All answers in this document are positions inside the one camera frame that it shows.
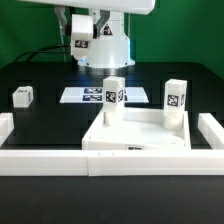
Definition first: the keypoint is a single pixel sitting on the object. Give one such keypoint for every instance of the white square table top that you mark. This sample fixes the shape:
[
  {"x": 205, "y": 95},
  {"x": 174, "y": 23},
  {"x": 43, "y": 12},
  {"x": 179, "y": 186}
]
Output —
[{"x": 140, "y": 129}]

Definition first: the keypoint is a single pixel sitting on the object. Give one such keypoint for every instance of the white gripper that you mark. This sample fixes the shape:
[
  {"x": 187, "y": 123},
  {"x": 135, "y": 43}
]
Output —
[{"x": 143, "y": 7}]

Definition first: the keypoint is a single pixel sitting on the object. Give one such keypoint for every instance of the white U-shaped fence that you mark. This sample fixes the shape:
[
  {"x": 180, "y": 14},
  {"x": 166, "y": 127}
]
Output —
[{"x": 115, "y": 163}]

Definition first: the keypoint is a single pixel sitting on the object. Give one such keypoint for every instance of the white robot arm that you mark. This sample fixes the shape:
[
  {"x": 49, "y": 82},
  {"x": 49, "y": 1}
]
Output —
[{"x": 98, "y": 40}]

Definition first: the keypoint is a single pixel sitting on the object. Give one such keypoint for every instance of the white sheet with markers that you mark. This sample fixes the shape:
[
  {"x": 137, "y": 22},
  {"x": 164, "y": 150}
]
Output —
[{"x": 95, "y": 95}]

